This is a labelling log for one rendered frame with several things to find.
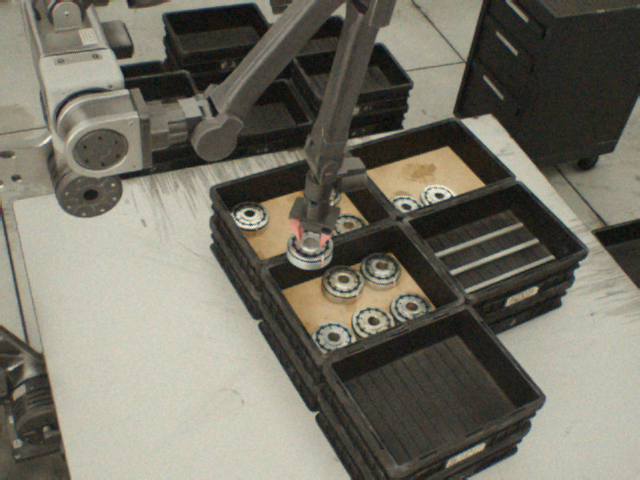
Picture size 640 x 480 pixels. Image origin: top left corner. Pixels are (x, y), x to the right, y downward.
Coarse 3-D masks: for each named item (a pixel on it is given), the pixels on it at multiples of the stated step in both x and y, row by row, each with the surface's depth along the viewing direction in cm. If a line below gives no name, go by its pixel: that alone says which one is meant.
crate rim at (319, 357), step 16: (400, 224) 209; (352, 240) 204; (416, 240) 206; (272, 288) 191; (288, 304) 187; (448, 304) 192; (416, 320) 188; (304, 336) 182; (368, 336) 183; (320, 352) 179; (336, 352) 179
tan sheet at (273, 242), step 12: (300, 192) 229; (264, 204) 224; (276, 204) 224; (288, 204) 225; (348, 204) 227; (276, 216) 221; (288, 216) 221; (360, 216) 224; (276, 228) 218; (288, 228) 218; (252, 240) 214; (264, 240) 214; (276, 240) 215; (264, 252) 211; (276, 252) 212
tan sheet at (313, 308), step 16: (288, 288) 204; (304, 288) 204; (320, 288) 205; (368, 288) 207; (400, 288) 208; (416, 288) 208; (304, 304) 201; (320, 304) 201; (336, 304) 202; (352, 304) 202; (368, 304) 203; (384, 304) 203; (432, 304) 205; (304, 320) 197; (320, 320) 198; (336, 320) 198
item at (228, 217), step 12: (276, 168) 219; (288, 168) 220; (240, 180) 215; (216, 192) 210; (372, 192) 217; (216, 204) 209; (384, 204) 214; (228, 216) 205; (396, 216) 211; (240, 228) 203; (360, 228) 207; (372, 228) 208; (240, 240) 201; (336, 240) 203; (252, 252) 197; (264, 264) 195
